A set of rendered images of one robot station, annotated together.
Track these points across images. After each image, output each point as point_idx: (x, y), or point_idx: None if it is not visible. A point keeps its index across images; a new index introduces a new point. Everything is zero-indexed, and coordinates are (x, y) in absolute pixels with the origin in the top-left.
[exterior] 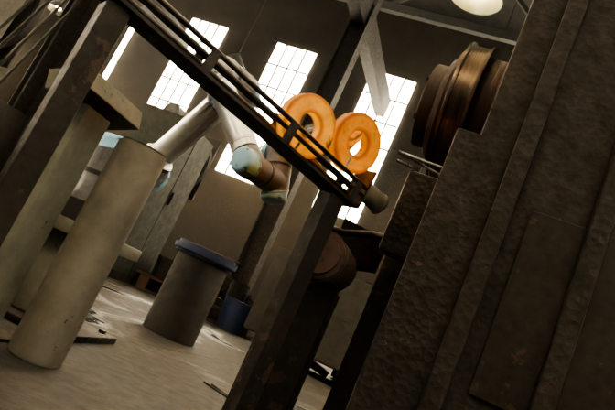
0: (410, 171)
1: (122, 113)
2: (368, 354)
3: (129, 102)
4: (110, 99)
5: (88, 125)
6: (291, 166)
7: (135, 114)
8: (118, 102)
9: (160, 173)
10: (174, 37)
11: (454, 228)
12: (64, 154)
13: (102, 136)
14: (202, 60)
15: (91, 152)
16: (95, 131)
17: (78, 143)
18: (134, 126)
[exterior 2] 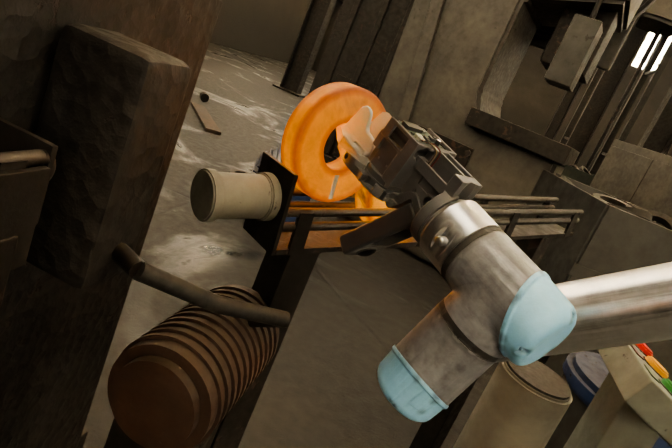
0: (190, 71)
1: (609, 370)
2: (110, 345)
3: (634, 360)
4: (605, 350)
5: (602, 398)
6: (445, 299)
7: (633, 378)
8: (615, 355)
9: (497, 386)
10: (529, 218)
11: None
12: (575, 429)
13: (611, 419)
14: (510, 217)
15: (595, 439)
16: (607, 408)
17: (588, 419)
18: (621, 395)
